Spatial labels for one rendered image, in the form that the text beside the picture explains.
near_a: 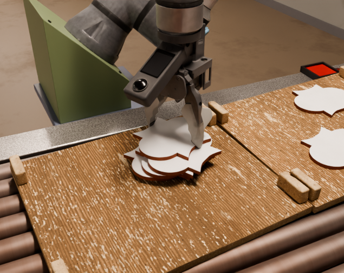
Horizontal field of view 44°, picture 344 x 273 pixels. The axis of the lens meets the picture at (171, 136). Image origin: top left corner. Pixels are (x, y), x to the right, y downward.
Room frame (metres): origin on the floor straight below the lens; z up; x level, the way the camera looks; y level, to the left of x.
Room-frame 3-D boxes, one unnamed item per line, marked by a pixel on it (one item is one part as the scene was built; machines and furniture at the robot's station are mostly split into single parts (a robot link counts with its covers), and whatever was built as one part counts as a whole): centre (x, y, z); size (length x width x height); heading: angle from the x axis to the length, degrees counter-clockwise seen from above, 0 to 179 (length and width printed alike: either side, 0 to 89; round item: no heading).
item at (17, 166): (0.59, 0.27, 0.95); 0.06 x 0.02 x 0.03; 29
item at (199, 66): (0.68, -0.02, 1.12); 0.09 x 0.08 x 0.12; 144
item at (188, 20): (0.67, -0.01, 1.20); 0.08 x 0.08 x 0.05
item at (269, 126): (0.76, -0.33, 0.93); 0.41 x 0.35 x 0.02; 118
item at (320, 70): (1.04, -0.40, 0.92); 0.06 x 0.06 x 0.01; 24
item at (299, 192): (0.54, -0.20, 0.95); 0.06 x 0.02 x 0.03; 29
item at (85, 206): (0.57, 0.03, 0.93); 0.41 x 0.35 x 0.02; 119
